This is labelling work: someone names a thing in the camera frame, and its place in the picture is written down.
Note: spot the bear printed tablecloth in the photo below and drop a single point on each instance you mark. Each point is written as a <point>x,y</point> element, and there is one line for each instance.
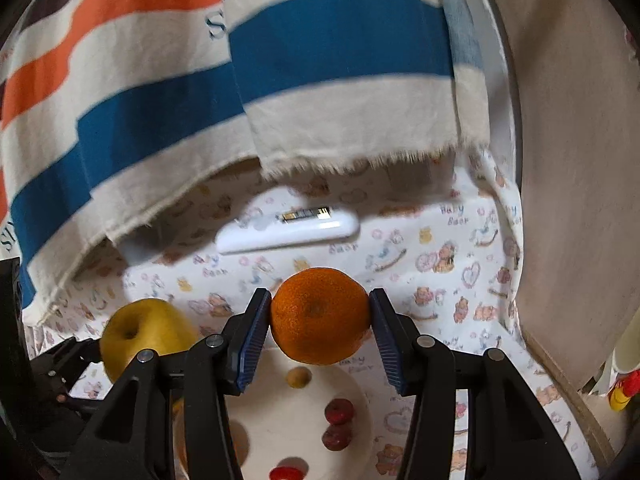
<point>450,270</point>

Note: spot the bright red small fruit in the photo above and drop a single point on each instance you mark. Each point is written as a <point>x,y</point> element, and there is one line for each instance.
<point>339,411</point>
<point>285,474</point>

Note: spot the white remote control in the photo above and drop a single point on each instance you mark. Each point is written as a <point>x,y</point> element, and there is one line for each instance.
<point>300,232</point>

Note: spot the yellow apple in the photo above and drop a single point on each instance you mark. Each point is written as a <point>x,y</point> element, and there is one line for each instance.
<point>145,325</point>

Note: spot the orange tangerine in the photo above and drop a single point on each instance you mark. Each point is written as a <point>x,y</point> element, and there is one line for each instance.
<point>320,315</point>

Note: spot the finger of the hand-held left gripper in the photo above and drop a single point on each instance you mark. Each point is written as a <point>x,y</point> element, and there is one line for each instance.
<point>70,355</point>
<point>87,405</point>

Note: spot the dark red small fruit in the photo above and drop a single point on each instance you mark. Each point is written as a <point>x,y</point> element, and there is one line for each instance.
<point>336,438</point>

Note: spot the white round plate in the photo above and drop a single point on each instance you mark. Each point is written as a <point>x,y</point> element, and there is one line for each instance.
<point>300,430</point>

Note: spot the small yellow citrus fruit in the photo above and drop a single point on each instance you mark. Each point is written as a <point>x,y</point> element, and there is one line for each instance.
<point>298,377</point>

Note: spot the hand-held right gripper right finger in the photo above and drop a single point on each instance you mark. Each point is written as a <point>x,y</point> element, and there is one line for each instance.
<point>387,345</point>

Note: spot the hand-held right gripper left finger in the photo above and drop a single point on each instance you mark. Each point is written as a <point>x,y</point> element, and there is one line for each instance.
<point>252,345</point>

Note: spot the yellow red plastic item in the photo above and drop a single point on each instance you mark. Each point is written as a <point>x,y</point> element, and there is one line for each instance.
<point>621,394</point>

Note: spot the cream blue orange striped cloth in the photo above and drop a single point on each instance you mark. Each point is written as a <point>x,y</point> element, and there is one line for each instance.
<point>325,35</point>

